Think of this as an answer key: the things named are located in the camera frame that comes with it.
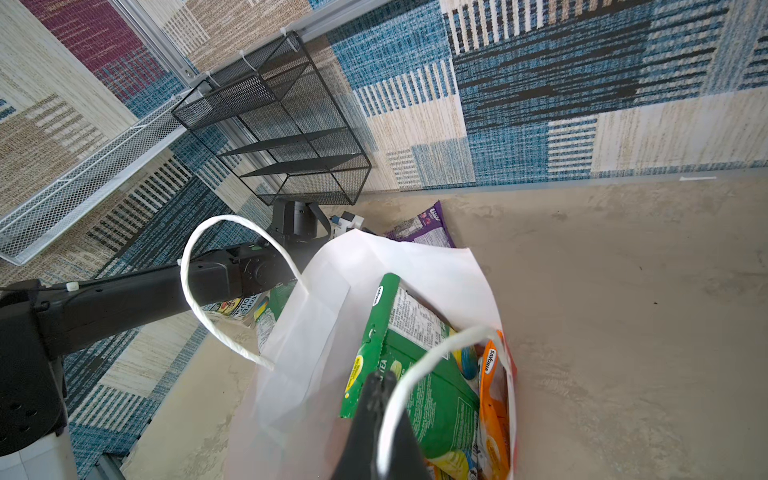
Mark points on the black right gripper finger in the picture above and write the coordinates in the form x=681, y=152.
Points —
x=358, y=458

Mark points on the white wire mesh basket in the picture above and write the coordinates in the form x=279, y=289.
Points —
x=38, y=222

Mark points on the orange snack bag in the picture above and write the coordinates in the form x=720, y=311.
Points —
x=494, y=434

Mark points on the red paper gift bag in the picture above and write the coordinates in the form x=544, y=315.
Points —
x=288, y=425

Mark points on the purple snack bag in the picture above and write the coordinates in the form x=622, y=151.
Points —
x=427, y=228

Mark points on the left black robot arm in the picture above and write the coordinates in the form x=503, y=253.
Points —
x=39, y=326

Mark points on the black wire mesh shelf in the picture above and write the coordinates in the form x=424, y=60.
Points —
x=271, y=120

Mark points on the blue white snack pack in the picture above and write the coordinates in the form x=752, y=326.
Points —
x=239, y=309

